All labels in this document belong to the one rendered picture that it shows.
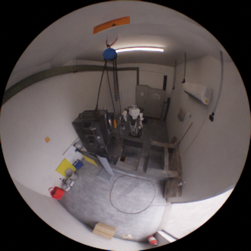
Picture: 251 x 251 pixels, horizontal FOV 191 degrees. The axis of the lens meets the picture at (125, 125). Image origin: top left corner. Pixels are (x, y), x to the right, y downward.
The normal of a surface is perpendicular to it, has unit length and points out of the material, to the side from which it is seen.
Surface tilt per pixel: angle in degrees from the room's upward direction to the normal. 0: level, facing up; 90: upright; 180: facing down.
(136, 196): 0
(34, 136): 90
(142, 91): 90
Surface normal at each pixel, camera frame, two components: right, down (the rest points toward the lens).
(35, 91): 0.95, 0.17
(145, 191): -0.03, -0.80
